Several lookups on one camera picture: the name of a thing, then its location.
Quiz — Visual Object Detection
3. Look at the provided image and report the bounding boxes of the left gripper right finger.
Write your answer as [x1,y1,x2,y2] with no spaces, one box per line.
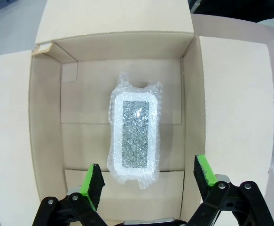
[188,154,274,226]

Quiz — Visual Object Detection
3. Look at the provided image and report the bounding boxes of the brown cardboard box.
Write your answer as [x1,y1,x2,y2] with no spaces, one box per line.
[0,0,274,226]

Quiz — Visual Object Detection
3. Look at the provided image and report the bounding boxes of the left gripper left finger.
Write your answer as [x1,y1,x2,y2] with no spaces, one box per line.
[32,163,106,226]

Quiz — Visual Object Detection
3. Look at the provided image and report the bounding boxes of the bubble-wrapped clock with grey display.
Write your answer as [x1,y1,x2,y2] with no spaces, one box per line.
[106,71,164,192]

